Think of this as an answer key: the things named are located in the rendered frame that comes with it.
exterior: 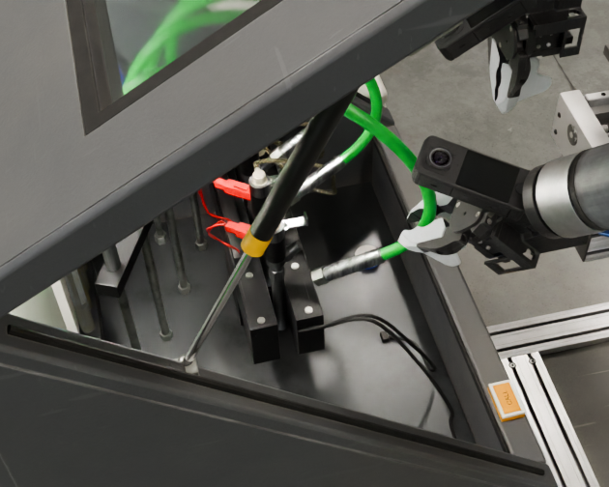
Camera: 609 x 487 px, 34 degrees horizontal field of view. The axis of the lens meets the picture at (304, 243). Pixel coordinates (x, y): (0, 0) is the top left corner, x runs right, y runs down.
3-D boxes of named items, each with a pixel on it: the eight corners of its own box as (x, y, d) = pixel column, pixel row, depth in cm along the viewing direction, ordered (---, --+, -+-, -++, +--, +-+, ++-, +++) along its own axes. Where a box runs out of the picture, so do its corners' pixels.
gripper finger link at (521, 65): (524, 103, 115) (536, 42, 108) (511, 106, 115) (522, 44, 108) (509, 78, 118) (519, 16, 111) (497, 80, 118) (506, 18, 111)
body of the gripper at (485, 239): (492, 278, 104) (583, 261, 94) (435, 235, 101) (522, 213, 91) (513, 217, 107) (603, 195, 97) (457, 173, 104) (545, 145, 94)
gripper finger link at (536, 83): (549, 120, 120) (562, 59, 113) (502, 129, 119) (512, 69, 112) (539, 103, 122) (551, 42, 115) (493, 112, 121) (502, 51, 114)
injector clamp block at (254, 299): (326, 377, 143) (324, 313, 131) (257, 392, 142) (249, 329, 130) (274, 209, 165) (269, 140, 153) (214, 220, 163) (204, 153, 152)
